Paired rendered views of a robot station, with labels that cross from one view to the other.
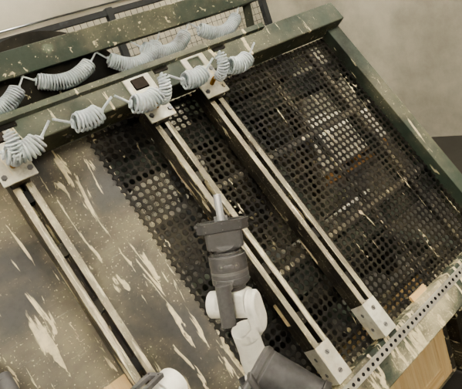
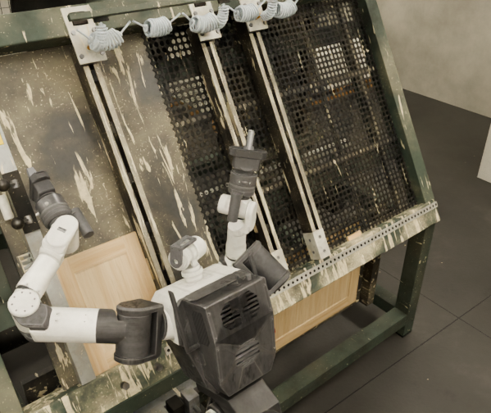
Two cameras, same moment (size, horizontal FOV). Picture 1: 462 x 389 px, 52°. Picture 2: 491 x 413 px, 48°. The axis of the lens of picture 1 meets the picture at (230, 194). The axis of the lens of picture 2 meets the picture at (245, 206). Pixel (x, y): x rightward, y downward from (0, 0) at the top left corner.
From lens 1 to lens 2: 73 cm
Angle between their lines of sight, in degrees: 16
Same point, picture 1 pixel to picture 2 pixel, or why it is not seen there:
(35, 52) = not seen: outside the picture
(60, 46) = not seen: outside the picture
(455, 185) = (412, 162)
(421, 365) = (334, 289)
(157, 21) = not seen: outside the picture
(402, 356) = (327, 276)
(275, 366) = (261, 253)
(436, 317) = (361, 256)
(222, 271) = (239, 183)
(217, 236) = (243, 160)
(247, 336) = (239, 231)
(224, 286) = (238, 195)
